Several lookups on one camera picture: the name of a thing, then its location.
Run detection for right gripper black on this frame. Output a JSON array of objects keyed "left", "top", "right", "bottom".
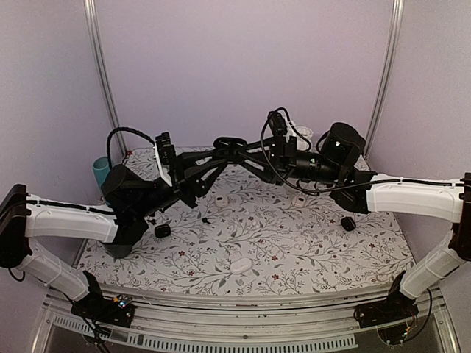
[{"left": 236, "top": 135, "right": 343, "bottom": 185}]

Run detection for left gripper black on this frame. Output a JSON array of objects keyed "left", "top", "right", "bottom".
[{"left": 133, "top": 149, "right": 227, "bottom": 218}]

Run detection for black oval case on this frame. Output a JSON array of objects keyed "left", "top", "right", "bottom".
[{"left": 213, "top": 137, "right": 247, "bottom": 164}]

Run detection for black round earbud case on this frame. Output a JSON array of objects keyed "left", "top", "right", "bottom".
[{"left": 341, "top": 216, "right": 356, "bottom": 232}]

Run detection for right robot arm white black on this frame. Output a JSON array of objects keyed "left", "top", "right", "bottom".
[{"left": 235, "top": 118, "right": 470, "bottom": 321}]

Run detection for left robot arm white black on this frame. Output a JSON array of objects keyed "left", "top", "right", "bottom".
[{"left": 1, "top": 150, "right": 230, "bottom": 319}]

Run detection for small black earbud case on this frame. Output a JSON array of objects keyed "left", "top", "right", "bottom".
[{"left": 154, "top": 224, "right": 171, "bottom": 239}]

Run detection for white earbud case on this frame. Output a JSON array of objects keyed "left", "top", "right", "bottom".
[{"left": 230, "top": 257, "right": 252, "bottom": 274}]

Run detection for white ribbed vase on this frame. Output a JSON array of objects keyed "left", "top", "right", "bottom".
[{"left": 296, "top": 126, "right": 313, "bottom": 151}]

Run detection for floral table mat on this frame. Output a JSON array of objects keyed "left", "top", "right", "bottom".
[{"left": 78, "top": 165, "right": 414, "bottom": 296}]

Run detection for teal cup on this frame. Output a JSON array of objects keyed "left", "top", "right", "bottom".
[{"left": 92, "top": 157, "right": 110, "bottom": 187}]

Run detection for dark grey mug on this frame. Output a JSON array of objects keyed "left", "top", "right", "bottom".
[{"left": 102, "top": 243, "right": 132, "bottom": 259}]

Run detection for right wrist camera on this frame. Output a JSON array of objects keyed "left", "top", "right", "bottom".
[{"left": 267, "top": 107, "right": 297, "bottom": 141}]

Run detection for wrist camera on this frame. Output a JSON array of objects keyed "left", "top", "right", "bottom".
[
  {"left": 154, "top": 132, "right": 175, "bottom": 187},
  {"left": 267, "top": 107, "right": 297, "bottom": 141}
]

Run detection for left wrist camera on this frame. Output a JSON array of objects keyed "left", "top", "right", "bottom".
[{"left": 154, "top": 132, "right": 175, "bottom": 187}]

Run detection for right metal corner post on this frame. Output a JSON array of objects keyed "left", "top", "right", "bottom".
[{"left": 366, "top": 0, "right": 404, "bottom": 143}]

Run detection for metal corner post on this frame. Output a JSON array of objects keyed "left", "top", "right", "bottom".
[
  {"left": 366, "top": 0, "right": 404, "bottom": 143},
  {"left": 82, "top": 0, "right": 128, "bottom": 157}
]

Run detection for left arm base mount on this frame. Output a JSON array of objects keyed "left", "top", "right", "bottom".
[{"left": 71, "top": 293, "right": 136, "bottom": 328}]

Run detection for left metal corner post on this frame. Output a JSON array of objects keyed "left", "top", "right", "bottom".
[{"left": 82, "top": 0, "right": 128, "bottom": 157}]

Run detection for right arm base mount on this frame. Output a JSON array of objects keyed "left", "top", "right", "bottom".
[{"left": 353, "top": 271, "right": 419, "bottom": 328}]

